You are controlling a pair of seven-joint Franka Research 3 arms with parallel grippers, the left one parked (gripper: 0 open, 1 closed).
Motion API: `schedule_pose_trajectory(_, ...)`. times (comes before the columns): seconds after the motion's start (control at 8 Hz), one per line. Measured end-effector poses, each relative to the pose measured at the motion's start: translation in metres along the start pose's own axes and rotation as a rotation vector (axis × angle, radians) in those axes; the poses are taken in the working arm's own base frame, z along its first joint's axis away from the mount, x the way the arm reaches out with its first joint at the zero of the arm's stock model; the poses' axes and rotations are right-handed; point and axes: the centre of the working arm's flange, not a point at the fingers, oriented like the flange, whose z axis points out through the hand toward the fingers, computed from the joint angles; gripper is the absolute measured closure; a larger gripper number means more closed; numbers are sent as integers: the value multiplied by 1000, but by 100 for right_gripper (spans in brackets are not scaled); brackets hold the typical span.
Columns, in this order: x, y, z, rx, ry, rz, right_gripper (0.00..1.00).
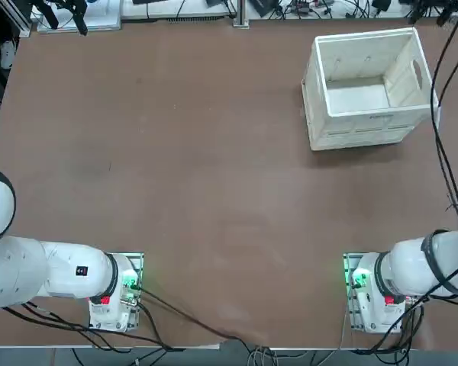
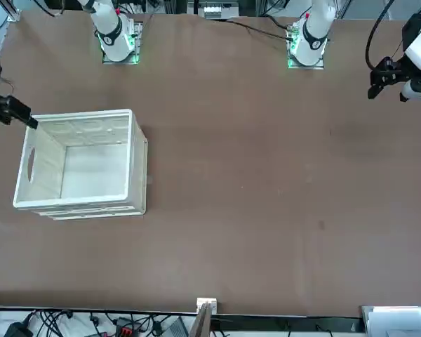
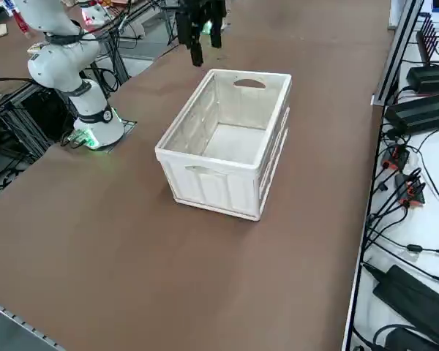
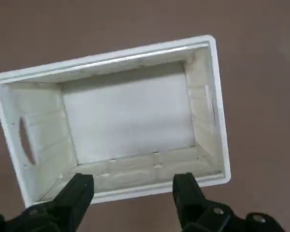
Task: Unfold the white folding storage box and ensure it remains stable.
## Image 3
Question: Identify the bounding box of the dark power adapter brick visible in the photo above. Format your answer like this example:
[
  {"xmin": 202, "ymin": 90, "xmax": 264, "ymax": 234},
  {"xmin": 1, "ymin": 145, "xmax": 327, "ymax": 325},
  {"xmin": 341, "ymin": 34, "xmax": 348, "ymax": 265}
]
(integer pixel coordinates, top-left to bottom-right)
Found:
[
  {"xmin": 383, "ymin": 90, "xmax": 439, "ymax": 130},
  {"xmin": 405, "ymin": 64, "xmax": 439, "ymax": 94}
]

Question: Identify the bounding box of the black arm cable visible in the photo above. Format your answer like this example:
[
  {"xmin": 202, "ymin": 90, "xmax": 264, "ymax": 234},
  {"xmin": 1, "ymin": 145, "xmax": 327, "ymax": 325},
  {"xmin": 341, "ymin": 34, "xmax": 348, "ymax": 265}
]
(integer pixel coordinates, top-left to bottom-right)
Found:
[{"xmin": 77, "ymin": 0, "xmax": 180, "ymax": 41}]

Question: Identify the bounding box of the aluminium table edge rail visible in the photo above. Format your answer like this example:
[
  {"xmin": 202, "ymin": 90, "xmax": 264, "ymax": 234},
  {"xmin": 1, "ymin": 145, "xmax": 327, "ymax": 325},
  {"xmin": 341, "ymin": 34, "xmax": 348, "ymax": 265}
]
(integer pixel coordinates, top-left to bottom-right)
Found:
[{"xmin": 0, "ymin": 295, "xmax": 65, "ymax": 351}]

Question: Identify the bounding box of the large black power adapter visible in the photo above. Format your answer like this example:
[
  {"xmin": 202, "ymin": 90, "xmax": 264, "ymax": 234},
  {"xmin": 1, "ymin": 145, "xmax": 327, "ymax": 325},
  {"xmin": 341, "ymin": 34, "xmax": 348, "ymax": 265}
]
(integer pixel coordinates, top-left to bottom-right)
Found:
[{"xmin": 372, "ymin": 264, "xmax": 439, "ymax": 347}]

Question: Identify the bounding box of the aluminium camera post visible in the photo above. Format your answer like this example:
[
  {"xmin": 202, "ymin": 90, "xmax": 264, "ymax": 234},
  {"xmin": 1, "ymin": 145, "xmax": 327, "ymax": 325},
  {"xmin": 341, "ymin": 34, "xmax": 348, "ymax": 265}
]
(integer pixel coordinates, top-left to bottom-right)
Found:
[{"xmin": 371, "ymin": 0, "xmax": 425, "ymax": 107}]

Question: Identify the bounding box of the black orange connector hub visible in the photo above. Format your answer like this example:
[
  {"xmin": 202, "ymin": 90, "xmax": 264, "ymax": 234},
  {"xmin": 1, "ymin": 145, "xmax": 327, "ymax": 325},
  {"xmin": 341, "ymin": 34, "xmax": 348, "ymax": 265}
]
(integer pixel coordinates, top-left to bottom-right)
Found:
[
  {"xmin": 381, "ymin": 145, "xmax": 411, "ymax": 172},
  {"xmin": 394, "ymin": 170, "xmax": 427, "ymax": 207}
]

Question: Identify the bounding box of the black metal frame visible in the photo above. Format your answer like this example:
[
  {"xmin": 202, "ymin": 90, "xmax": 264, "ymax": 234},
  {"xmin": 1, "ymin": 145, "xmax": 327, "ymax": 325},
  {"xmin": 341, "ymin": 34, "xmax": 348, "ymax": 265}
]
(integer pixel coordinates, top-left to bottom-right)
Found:
[{"xmin": 0, "ymin": 80, "xmax": 54, "ymax": 166}]

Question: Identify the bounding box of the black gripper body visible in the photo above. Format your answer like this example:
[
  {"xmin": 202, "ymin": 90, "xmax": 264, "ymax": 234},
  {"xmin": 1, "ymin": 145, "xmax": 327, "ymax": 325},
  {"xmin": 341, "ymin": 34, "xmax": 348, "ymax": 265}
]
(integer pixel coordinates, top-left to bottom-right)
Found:
[{"xmin": 175, "ymin": 0, "xmax": 228, "ymax": 18}]

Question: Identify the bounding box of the white folding storage box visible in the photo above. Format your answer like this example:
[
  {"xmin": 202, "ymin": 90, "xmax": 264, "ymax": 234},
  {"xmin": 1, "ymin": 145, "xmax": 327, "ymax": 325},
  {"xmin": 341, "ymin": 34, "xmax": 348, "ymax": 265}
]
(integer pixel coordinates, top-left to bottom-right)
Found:
[{"xmin": 154, "ymin": 68, "xmax": 293, "ymax": 222}]

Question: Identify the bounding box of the black cable with inline box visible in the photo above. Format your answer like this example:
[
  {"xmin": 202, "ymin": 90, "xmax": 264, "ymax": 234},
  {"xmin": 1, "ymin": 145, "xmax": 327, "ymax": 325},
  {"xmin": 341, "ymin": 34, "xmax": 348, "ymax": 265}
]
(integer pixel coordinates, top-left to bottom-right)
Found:
[{"xmin": 365, "ymin": 233, "xmax": 439, "ymax": 257}]

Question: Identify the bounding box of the black slotted rack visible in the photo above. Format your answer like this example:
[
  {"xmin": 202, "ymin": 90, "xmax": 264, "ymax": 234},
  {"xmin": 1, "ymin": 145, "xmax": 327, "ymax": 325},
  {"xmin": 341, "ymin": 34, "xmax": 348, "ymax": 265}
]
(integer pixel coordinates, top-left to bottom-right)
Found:
[{"xmin": 416, "ymin": 16, "xmax": 439, "ymax": 66}]

